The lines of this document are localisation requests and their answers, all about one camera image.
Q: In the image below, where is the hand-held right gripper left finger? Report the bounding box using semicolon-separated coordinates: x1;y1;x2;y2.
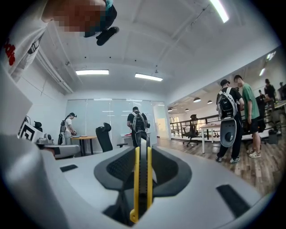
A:
48;147;136;229

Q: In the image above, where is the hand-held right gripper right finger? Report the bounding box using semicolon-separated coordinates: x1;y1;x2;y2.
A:
138;146;262;229

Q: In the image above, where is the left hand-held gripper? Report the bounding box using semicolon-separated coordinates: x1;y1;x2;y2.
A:
17;122;81;160

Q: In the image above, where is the yellow small utility knife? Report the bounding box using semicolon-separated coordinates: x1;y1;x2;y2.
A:
129;131;154;224

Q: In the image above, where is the round wooden table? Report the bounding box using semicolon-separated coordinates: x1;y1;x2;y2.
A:
70;135;98;157

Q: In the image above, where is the black office chair with headrest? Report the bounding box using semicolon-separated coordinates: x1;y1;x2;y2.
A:
95;122;129;153

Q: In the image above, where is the white table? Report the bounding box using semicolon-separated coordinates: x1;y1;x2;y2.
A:
199;122;222;154
120;131;152;147

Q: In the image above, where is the grey backpack rig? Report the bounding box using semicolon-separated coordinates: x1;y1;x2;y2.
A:
131;111;148;147
216;87;238;148

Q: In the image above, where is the black metal railing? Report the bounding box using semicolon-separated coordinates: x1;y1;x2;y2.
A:
169;114;221;137

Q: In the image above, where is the long ceiling light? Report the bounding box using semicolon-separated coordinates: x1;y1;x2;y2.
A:
75;69;109;76
209;0;230;24
134;72;164;82

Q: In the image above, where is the white shirt with red lettering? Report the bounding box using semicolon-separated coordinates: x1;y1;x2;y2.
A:
1;13;49;84

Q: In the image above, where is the person's head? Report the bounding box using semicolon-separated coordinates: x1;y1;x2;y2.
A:
42;0;108;34

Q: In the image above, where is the black head-worn camera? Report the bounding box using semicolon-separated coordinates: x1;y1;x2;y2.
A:
96;26;120;47

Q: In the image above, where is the teal head strap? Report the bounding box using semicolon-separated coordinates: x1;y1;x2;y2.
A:
84;0;118;38

